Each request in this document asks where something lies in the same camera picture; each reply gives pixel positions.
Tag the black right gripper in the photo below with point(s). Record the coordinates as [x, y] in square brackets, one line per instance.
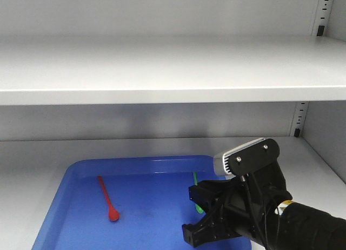
[242, 206]

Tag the green plastic spoon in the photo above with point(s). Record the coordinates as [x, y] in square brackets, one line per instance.
[199, 209]

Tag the red plastic spoon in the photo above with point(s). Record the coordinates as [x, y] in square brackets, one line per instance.
[113, 213]

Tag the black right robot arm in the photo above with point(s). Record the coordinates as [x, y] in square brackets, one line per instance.
[304, 227]

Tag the grey upper cabinet shelf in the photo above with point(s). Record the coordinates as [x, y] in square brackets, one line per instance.
[155, 70]

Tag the blue plastic tray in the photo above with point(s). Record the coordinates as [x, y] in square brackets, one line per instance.
[150, 193]

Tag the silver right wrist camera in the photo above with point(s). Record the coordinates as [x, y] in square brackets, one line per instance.
[246, 158]

